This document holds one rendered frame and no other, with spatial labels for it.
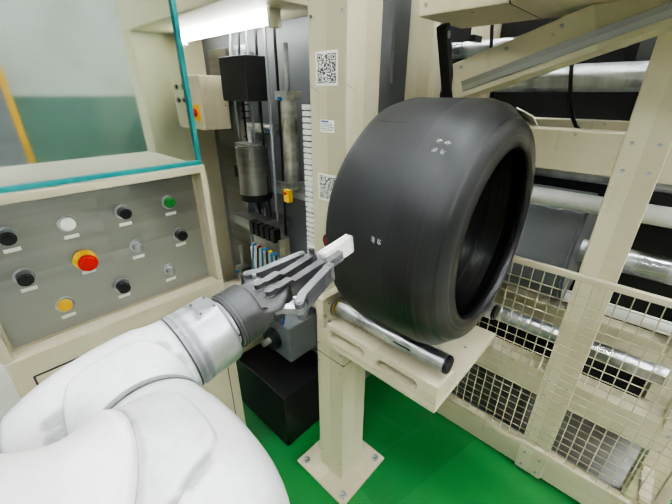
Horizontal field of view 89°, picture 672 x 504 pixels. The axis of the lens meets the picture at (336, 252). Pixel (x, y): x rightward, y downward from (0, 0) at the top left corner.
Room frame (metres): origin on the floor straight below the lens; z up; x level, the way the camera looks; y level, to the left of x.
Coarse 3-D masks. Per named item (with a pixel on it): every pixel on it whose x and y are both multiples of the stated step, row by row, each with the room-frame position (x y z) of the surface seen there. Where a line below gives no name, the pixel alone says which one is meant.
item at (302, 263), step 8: (312, 248) 0.48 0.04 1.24; (304, 256) 0.47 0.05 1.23; (312, 256) 0.47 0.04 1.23; (296, 264) 0.45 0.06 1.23; (304, 264) 0.45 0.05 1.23; (272, 272) 0.43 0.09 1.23; (280, 272) 0.43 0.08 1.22; (288, 272) 0.43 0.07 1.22; (296, 272) 0.44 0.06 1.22; (256, 280) 0.41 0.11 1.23; (264, 280) 0.40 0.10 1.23; (272, 280) 0.41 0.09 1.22; (256, 288) 0.40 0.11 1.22
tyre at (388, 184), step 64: (384, 128) 0.71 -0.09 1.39; (448, 128) 0.63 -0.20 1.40; (512, 128) 0.68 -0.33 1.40; (384, 192) 0.60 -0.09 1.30; (448, 192) 0.56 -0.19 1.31; (512, 192) 0.92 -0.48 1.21; (384, 256) 0.56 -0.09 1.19; (448, 256) 0.53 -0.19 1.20; (512, 256) 0.81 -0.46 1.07; (384, 320) 0.61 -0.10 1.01; (448, 320) 0.56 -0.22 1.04
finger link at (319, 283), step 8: (328, 264) 0.44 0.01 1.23; (320, 272) 0.42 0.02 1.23; (328, 272) 0.42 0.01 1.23; (312, 280) 0.40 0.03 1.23; (320, 280) 0.41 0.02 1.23; (328, 280) 0.42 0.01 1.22; (304, 288) 0.39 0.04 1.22; (312, 288) 0.39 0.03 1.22; (320, 288) 0.41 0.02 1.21; (296, 296) 0.37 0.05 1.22; (304, 296) 0.37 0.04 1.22; (312, 296) 0.39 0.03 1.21; (296, 304) 0.36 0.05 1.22; (304, 304) 0.36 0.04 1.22; (312, 304) 0.39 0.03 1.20
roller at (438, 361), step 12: (336, 312) 0.80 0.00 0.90; (348, 312) 0.78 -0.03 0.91; (360, 324) 0.74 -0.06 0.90; (372, 324) 0.72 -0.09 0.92; (384, 336) 0.69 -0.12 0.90; (396, 336) 0.67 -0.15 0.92; (408, 348) 0.64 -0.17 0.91; (420, 348) 0.63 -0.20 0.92; (432, 348) 0.62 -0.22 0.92; (420, 360) 0.62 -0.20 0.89; (432, 360) 0.60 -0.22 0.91; (444, 360) 0.59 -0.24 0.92; (444, 372) 0.58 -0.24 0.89
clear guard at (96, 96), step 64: (0, 0) 0.77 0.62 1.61; (64, 0) 0.84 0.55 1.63; (128, 0) 0.93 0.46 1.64; (0, 64) 0.74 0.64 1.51; (64, 64) 0.82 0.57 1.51; (128, 64) 0.91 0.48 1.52; (0, 128) 0.72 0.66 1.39; (64, 128) 0.79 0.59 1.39; (128, 128) 0.89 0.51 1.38; (192, 128) 1.00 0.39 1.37; (0, 192) 0.69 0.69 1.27
